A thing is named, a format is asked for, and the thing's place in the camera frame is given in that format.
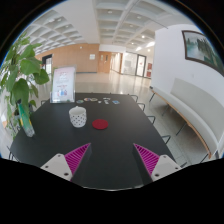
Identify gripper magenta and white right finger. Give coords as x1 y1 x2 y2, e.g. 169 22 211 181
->
134 143 181 181

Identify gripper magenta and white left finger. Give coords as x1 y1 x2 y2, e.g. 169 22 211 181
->
41 143 91 181

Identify white polka dot mug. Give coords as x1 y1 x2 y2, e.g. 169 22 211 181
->
69 106 87 128

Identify red round coaster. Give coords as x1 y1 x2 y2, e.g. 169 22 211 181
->
92 119 108 130

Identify round sticker badge left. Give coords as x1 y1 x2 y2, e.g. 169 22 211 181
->
76 100 84 104

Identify green drink bottle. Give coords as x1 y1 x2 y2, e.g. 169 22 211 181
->
18 104 35 137

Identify colourful oval sticker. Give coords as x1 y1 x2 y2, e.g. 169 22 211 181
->
84 98 98 102

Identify long white bench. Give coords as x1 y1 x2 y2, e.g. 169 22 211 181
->
151 78 224 157

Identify small white card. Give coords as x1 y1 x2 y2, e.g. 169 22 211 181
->
103 98 110 104

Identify pink white sign stand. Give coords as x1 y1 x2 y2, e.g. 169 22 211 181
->
51 66 76 103

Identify green leafy potted plant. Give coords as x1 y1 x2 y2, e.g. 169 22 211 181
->
0 34 49 137

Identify framed landscape painting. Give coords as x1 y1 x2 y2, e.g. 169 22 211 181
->
182 30 224 76

